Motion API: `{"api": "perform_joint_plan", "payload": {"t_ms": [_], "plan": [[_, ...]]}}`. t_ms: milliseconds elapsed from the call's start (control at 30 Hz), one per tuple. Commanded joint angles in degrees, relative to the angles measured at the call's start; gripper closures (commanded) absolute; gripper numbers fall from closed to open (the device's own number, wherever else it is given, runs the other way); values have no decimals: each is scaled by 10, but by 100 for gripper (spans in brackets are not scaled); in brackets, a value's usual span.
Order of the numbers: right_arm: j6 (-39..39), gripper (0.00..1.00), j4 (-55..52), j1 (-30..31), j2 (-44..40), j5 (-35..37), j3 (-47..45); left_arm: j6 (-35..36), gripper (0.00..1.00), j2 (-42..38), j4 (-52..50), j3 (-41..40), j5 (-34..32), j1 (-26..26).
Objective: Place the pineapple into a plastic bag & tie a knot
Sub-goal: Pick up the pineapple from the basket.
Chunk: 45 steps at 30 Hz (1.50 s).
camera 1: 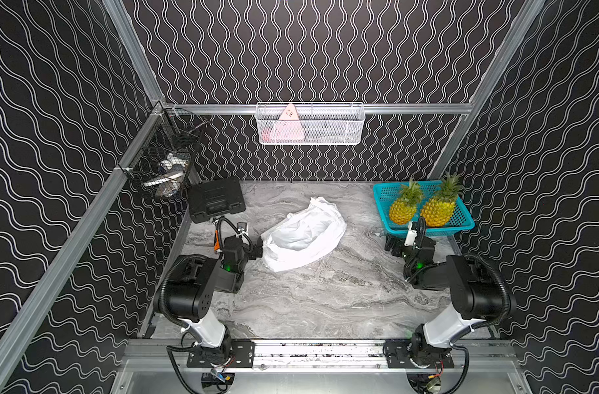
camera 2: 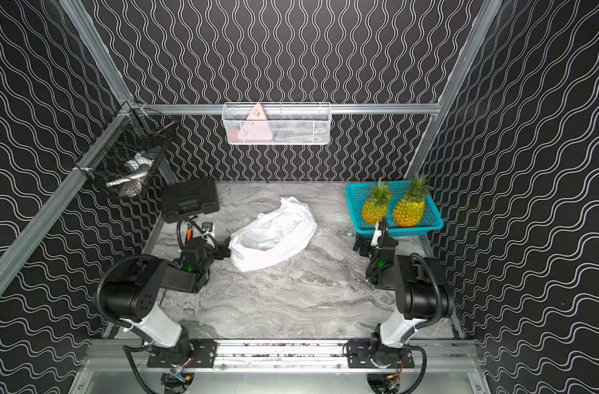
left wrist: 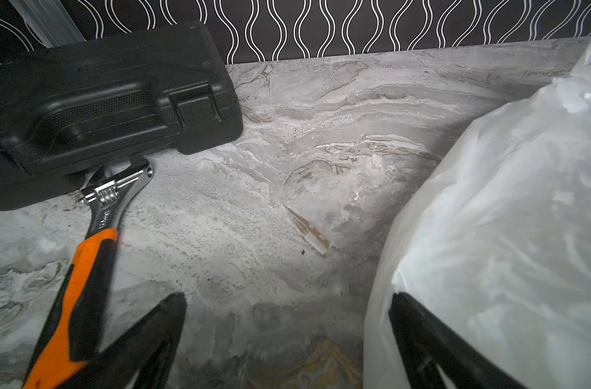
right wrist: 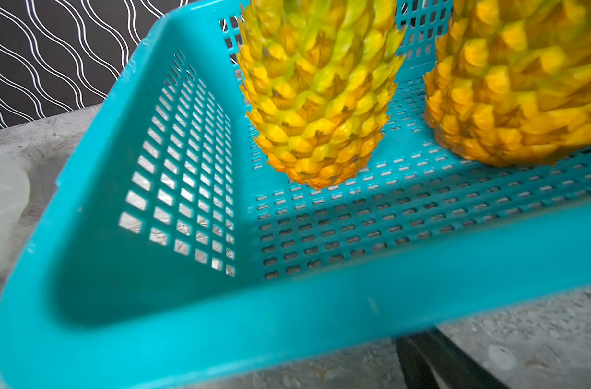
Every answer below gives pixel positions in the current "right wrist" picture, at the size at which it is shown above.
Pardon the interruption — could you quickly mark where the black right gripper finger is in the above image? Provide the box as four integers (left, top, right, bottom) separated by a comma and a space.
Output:
394, 328, 508, 389

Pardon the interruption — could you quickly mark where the yellow pineapple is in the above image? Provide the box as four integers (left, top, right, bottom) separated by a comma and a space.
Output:
237, 1, 405, 190
424, 1, 591, 167

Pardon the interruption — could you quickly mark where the white plastic bag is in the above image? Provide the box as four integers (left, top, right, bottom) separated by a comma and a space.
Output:
0, 156, 30, 266

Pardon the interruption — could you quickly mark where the teal plastic basket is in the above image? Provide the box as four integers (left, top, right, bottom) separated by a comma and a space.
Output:
0, 1, 591, 388

